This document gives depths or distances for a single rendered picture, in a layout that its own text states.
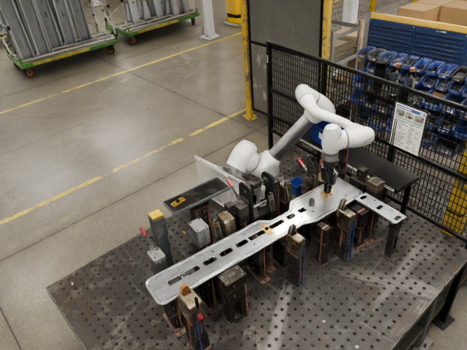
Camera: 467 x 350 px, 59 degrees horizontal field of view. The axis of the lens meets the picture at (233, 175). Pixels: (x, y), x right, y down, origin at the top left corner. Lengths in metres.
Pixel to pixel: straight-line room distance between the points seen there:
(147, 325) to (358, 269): 1.23
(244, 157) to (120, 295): 1.21
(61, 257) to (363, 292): 2.63
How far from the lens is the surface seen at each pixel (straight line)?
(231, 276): 2.03
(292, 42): 4.68
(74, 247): 4.03
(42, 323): 3.55
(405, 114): 2.67
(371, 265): 2.58
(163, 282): 2.11
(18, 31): 8.76
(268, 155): 2.95
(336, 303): 2.36
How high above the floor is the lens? 2.56
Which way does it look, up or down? 35 degrees down
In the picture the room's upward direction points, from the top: 5 degrees counter-clockwise
